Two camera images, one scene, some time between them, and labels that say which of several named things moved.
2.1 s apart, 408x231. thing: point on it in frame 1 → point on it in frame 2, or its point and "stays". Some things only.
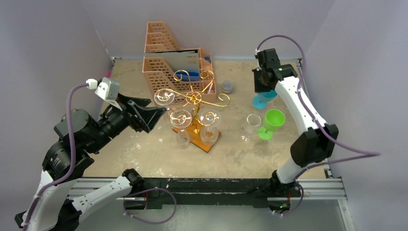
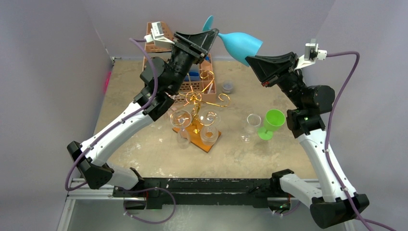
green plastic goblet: [273, 121] stays
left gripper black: [148, 117] → [202, 42]
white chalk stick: [209, 90] stays
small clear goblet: [253, 120] stays
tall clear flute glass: [181, 119] stays
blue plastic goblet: [260, 101] → [240, 45]
